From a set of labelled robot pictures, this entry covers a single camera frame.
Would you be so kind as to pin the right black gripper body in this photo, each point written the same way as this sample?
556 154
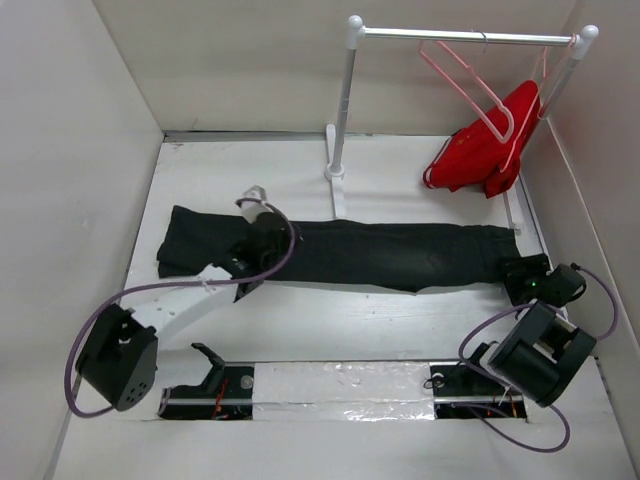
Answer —
528 280

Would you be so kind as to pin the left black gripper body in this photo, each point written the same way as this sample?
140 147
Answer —
282 248

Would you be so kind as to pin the black trousers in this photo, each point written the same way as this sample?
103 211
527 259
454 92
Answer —
404 257

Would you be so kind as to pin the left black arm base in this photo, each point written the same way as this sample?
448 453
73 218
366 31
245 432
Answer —
224 394

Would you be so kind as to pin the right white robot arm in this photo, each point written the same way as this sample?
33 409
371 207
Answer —
543 352

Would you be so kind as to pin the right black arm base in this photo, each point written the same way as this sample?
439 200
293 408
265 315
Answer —
461 393

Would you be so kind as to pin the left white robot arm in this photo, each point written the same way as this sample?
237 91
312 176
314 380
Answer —
115 351

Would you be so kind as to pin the red garment on hanger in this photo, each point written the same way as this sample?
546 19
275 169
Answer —
473 155

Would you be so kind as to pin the pink hanger with garment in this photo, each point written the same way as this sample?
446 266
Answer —
530 110

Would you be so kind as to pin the white metal clothes rack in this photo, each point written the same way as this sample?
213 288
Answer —
576 47

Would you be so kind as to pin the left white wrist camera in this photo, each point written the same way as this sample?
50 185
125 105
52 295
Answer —
252 205

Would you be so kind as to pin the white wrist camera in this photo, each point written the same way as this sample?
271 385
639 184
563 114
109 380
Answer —
577 272
252 205

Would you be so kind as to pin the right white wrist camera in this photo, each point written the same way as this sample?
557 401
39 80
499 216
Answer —
577 272

